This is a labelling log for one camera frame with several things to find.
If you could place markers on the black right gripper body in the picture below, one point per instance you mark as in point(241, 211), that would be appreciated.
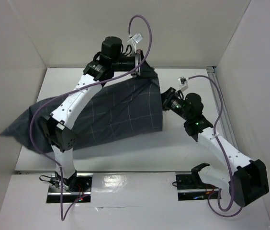
point(167, 97)

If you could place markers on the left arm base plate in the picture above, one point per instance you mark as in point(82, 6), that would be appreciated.
point(80, 191)

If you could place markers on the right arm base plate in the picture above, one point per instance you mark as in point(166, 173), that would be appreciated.
point(190, 187)

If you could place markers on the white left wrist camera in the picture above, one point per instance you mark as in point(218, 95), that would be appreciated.
point(134, 40)

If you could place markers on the aluminium rail frame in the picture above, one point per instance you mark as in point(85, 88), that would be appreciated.
point(224, 125)

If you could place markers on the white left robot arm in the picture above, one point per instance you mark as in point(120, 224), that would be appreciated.
point(57, 127)

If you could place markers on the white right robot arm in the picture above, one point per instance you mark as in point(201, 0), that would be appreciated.
point(246, 180)

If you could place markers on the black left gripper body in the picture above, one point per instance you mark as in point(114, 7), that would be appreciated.
point(126, 63)

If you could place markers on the dark grey checked pillowcase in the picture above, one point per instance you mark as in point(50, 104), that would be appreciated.
point(122, 110)

